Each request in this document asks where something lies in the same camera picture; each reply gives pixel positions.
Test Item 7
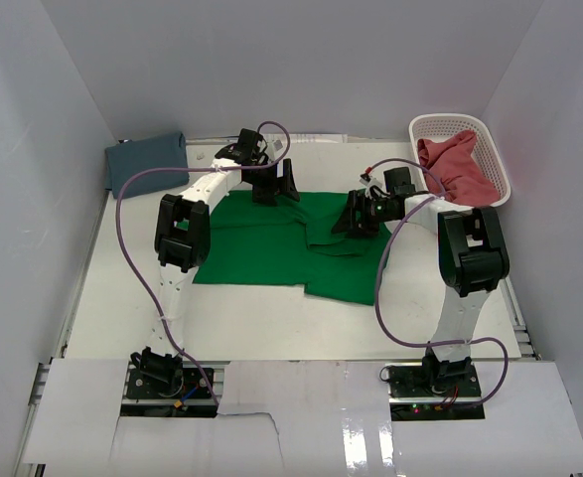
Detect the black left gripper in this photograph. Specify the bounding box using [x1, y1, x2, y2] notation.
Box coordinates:
[245, 158, 299, 207]

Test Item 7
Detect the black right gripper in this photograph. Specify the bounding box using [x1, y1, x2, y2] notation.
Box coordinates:
[331, 190, 396, 239]

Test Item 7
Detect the green t shirt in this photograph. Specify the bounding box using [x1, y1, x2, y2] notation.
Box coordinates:
[194, 190, 390, 306]

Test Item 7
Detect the pink t shirt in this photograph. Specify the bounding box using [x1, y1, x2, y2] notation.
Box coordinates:
[416, 130, 500, 207]

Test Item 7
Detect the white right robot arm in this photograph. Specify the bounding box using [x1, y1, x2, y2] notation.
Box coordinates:
[332, 166, 510, 397]

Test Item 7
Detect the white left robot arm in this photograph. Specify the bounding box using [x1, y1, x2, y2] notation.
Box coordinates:
[124, 128, 300, 366]

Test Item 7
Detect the white paper label strip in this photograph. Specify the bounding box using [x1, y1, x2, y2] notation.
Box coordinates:
[264, 133, 348, 145]

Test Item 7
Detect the white perforated plastic basket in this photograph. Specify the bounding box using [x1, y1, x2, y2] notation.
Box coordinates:
[408, 113, 511, 207]

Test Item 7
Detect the folded blue t shirt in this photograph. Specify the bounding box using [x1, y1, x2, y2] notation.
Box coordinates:
[104, 131, 190, 199]

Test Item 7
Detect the white paper sheet front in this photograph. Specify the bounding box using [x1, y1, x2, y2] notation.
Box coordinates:
[23, 359, 583, 476]

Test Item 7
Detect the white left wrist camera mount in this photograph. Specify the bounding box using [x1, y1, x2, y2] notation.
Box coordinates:
[260, 134, 288, 162]

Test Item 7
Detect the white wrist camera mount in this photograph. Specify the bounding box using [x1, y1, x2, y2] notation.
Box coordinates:
[360, 169, 386, 200]
[260, 134, 288, 162]

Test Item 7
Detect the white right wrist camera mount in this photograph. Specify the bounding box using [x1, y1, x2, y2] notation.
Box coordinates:
[360, 169, 386, 200]

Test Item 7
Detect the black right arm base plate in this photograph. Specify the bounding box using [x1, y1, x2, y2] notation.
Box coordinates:
[378, 364, 486, 422]

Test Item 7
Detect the aluminium table edge rail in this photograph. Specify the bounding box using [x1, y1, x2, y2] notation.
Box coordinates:
[500, 277, 542, 362]

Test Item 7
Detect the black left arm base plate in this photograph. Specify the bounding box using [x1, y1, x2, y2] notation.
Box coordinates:
[120, 365, 218, 418]

